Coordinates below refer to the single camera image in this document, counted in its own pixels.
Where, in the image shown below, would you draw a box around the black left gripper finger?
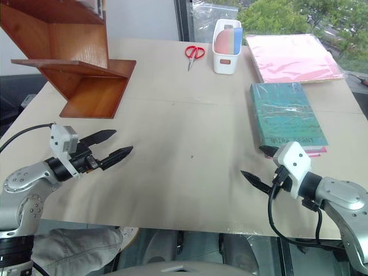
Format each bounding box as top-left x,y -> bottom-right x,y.
79,129 -> 118,148
100,145 -> 135,171

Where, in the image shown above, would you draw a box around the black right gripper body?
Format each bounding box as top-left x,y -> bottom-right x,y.
269,166 -> 292,193

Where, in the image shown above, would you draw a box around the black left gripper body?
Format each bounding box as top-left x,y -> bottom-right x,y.
70,143 -> 102,175

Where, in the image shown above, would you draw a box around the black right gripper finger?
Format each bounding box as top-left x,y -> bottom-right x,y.
258,145 -> 279,159
240,170 -> 273,194

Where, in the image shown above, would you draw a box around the green hardcover book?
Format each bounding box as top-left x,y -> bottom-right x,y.
249,82 -> 329,151

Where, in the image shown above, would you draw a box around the wooden shelf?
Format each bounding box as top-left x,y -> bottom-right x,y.
0,0 -> 137,120

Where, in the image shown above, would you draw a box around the grey fabric trouser leg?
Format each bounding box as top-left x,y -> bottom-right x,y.
30,226 -> 139,276

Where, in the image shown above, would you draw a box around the black furniture beside table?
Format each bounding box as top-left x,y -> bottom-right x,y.
0,73 -> 50,139

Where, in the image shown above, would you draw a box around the pink paper stack in plastic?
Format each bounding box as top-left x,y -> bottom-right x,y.
244,33 -> 345,85

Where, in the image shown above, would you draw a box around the white plastic storage bin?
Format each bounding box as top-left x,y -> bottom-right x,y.
212,18 -> 243,75

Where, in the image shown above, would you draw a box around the blue flat foam piece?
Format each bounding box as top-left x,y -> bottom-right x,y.
232,26 -> 242,56

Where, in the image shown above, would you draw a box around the clear plastic zip bag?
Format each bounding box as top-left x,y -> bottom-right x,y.
188,0 -> 240,44

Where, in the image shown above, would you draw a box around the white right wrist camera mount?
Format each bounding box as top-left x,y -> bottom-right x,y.
272,141 -> 312,200

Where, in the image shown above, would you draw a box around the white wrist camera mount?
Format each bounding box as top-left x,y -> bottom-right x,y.
272,141 -> 312,200
49,124 -> 79,177

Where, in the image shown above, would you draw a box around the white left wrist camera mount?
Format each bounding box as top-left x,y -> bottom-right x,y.
49,124 -> 79,177

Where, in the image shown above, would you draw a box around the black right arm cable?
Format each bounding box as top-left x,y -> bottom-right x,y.
267,171 -> 346,248

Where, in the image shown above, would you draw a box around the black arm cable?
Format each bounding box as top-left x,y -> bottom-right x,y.
267,171 -> 346,248
0,123 -> 56,152

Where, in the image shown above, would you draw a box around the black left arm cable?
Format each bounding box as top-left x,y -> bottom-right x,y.
0,123 -> 56,152

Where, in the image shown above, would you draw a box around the red handled scissors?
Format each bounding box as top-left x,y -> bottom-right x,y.
185,45 -> 206,72

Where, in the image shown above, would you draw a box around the dark window frame post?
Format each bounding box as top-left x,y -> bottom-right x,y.
174,0 -> 193,43

